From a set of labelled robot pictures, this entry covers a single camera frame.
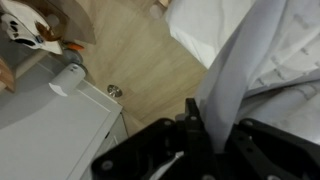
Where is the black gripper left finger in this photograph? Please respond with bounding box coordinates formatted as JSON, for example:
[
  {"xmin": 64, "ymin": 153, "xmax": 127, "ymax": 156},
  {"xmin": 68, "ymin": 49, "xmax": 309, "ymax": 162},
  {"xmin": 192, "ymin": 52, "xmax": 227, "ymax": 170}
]
[{"xmin": 91, "ymin": 98, "xmax": 219, "ymax": 180}]

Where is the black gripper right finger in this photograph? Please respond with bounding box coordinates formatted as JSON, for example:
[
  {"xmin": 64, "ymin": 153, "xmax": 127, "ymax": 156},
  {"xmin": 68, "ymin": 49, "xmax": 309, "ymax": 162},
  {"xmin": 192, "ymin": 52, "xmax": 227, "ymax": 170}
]
[{"xmin": 218, "ymin": 118, "xmax": 320, "ymax": 180}]

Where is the white duvet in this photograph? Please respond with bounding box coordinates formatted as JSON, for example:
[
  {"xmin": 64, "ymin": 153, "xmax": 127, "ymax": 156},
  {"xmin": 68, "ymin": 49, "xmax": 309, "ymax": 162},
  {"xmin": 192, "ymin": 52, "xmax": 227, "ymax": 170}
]
[{"xmin": 194, "ymin": 0, "xmax": 320, "ymax": 154}]

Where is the silver floor door stopper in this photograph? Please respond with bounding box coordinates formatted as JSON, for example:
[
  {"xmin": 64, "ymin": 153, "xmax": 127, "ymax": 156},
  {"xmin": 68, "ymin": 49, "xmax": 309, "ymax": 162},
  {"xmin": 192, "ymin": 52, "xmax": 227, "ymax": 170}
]
[{"xmin": 106, "ymin": 84, "xmax": 124, "ymax": 99}]

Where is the white cylinder with grey cap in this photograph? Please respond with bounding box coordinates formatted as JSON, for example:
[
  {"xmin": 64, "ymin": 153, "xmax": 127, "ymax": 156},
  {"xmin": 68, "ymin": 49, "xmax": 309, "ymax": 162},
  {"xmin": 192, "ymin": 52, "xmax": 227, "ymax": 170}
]
[{"xmin": 48, "ymin": 62, "xmax": 88, "ymax": 98}]

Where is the white panelled cabinet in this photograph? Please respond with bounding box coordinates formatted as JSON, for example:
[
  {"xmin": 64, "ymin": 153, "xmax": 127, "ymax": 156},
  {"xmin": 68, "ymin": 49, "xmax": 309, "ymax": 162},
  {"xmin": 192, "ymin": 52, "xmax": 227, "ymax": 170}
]
[{"xmin": 0, "ymin": 62, "xmax": 130, "ymax": 180}]

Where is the grey round toy part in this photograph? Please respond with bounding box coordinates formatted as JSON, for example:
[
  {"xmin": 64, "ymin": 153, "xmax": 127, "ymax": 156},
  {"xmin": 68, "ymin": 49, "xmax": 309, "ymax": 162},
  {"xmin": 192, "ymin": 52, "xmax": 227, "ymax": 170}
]
[{"xmin": 62, "ymin": 49, "xmax": 84, "ymax": 65}]

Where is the orange toy piece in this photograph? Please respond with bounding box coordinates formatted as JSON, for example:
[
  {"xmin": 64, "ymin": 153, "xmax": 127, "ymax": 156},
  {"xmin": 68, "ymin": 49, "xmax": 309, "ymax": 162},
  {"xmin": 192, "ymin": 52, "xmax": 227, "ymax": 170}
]
[{"xmin": 63, "ymin": 41, "xmax": 86, "ymax": 52}]

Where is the wooden toy stick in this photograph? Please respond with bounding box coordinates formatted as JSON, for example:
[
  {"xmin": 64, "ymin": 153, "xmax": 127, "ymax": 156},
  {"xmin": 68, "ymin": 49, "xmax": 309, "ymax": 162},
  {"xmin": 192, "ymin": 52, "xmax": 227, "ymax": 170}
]
[{"xmin": 13, "ymin": 49, "xmax": 49, "ymax": 80}]

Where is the round wooden toy piece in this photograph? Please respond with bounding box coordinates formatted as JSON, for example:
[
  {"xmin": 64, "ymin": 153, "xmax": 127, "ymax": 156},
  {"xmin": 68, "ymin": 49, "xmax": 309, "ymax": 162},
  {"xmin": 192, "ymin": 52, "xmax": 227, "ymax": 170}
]
[{"xmin": 0, "ymin": 56, "xmax": 17, "ymax": 94}]

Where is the white toy horse head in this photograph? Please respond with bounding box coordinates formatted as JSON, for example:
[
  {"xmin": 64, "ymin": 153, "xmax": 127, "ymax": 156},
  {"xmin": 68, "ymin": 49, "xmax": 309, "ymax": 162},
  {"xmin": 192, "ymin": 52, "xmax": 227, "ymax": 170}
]
[{"xmin": 0, "ymin": 0, "xmax": 65, "ymax": 56}]

